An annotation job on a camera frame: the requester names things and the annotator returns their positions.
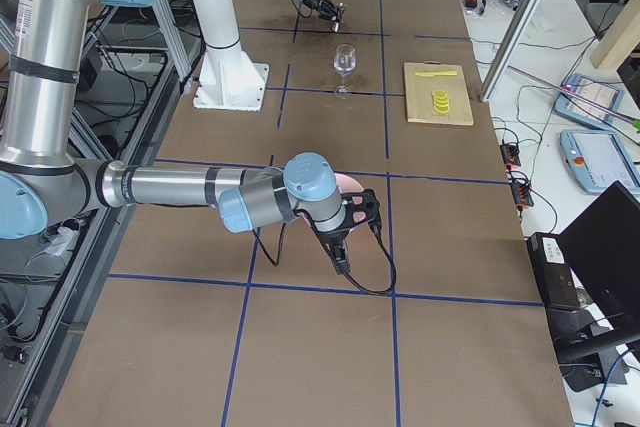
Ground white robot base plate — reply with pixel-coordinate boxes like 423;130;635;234
193;59;269;112

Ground green handled reacher grabber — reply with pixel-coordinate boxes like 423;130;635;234
508;66;639;130

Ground lemon slice front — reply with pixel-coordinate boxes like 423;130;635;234
434;104;450;115

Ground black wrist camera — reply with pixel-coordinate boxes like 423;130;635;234
341;188;382;235

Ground yellow plastic knife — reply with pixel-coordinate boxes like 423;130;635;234
414;70;458;78

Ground blue teach pendant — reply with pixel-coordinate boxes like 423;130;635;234
553;73;624;129
559;129;639;195

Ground wooden plank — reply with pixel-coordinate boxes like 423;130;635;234
587;0;639;71

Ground blue teach pendant near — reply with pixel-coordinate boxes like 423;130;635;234
559;129;639;195

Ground clear wine glass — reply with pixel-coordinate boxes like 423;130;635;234
333;44;356;99

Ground black box device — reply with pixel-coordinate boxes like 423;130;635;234
526;232;580;312

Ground bamboo cutting board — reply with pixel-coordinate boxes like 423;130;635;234
403;62;474;127

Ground pink bowl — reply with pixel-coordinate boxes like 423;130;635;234
335;173;366;223

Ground blue teach pendant far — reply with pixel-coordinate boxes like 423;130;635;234
553;73;624;129

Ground steel double jigger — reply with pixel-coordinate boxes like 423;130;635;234
331;2;347;33

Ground aluminium frame post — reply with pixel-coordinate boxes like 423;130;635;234
480;0;541;102

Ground black monitor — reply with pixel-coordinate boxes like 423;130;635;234
557;181;639;327

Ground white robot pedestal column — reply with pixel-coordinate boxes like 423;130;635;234
193;0;242;66

